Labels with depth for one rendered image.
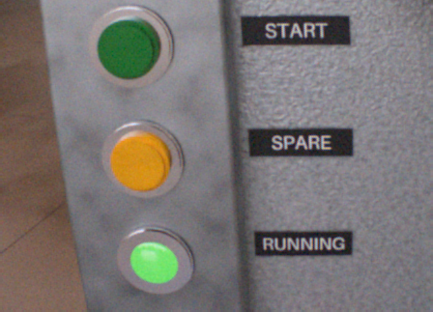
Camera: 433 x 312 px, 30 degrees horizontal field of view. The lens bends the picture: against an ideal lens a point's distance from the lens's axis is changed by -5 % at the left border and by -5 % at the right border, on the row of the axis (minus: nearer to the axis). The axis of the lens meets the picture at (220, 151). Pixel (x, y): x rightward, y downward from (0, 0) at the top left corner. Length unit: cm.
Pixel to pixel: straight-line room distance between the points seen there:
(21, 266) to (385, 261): 272
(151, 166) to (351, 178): 9
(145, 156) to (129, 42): 5
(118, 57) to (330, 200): 12
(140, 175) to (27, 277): 264
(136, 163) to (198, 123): 3
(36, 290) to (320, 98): 259
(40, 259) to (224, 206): 274
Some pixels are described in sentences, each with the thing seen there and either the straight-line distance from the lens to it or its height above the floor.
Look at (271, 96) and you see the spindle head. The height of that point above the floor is 139.
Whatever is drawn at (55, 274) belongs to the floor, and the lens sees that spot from 298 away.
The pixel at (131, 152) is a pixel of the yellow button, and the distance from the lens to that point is 36.
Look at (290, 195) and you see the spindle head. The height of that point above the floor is 134.
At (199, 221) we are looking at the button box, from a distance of 37.
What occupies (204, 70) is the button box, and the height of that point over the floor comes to 141.
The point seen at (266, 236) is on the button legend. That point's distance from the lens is 39.
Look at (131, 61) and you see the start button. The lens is 34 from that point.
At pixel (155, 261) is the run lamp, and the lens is 38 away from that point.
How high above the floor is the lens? 152
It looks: 24 degrees down
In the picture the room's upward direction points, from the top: 4 degrees counter-clockwise
